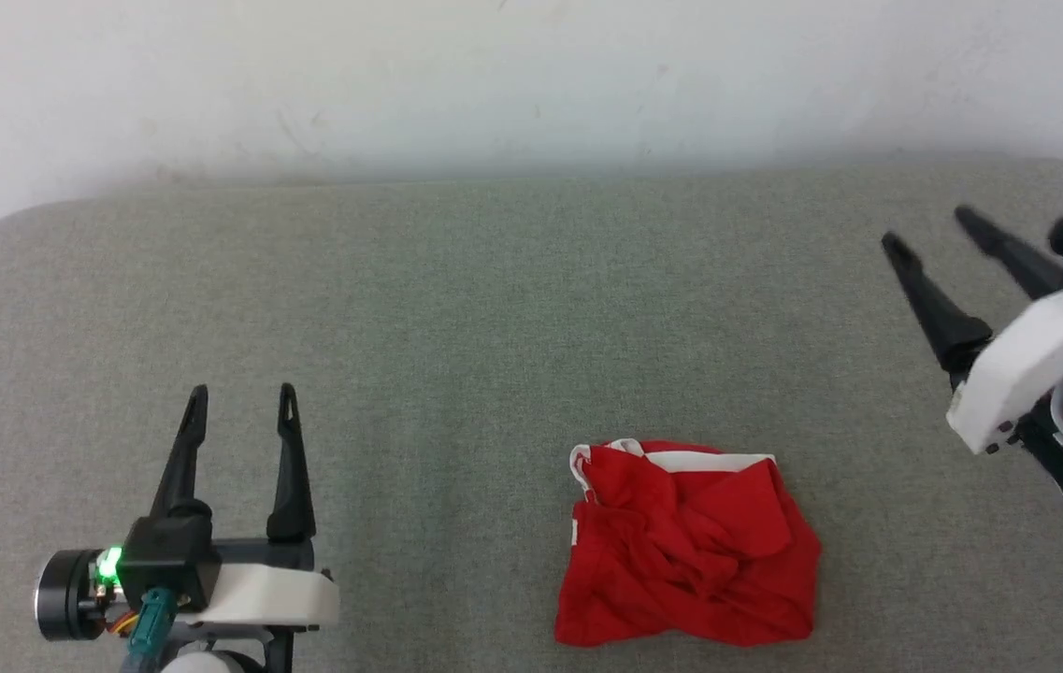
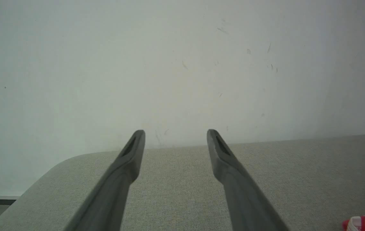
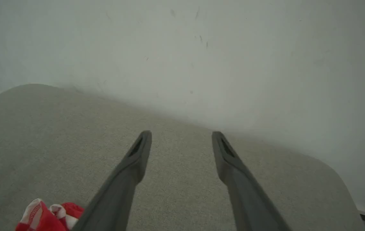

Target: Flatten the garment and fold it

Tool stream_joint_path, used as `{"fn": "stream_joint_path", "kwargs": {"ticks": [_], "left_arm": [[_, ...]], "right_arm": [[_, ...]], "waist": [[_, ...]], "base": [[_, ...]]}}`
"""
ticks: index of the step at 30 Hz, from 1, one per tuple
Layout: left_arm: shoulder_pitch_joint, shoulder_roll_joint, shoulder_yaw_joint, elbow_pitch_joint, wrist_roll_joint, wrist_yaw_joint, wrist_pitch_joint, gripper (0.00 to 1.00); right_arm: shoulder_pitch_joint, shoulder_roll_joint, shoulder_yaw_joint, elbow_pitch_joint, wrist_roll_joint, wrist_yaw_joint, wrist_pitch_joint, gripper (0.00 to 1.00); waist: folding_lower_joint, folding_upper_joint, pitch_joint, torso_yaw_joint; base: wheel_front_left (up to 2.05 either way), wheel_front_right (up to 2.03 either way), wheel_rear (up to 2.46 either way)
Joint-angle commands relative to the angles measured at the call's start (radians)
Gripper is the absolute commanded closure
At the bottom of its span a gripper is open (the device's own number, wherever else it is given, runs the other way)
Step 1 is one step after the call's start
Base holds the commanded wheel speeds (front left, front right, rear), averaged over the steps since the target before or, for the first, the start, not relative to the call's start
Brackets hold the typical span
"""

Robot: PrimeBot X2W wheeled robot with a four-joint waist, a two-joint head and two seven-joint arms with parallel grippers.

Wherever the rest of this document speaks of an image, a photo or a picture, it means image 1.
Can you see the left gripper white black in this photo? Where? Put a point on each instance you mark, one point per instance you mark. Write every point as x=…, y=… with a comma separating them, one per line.
x=260, y=584

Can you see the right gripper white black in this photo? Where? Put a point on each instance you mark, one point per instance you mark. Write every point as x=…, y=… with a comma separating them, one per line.
x=1027, y=374

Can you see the red shorts with white trim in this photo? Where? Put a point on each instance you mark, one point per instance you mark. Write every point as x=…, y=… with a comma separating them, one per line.
x=690, y=561

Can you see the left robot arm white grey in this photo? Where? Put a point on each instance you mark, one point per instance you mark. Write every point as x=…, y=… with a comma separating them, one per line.
x=213, y=659

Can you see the grey fabric sofa cushion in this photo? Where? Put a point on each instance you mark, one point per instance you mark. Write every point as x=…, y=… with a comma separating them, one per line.
x=494, y=327

